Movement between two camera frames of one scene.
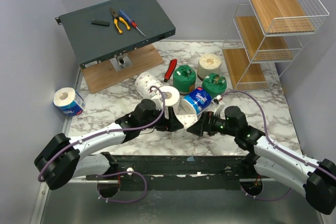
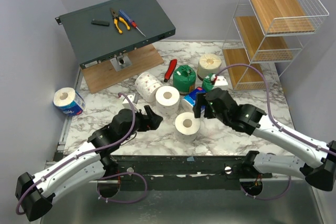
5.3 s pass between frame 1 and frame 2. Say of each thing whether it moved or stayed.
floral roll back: stayed
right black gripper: moved
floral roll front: moved
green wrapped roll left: stayed
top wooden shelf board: stayed
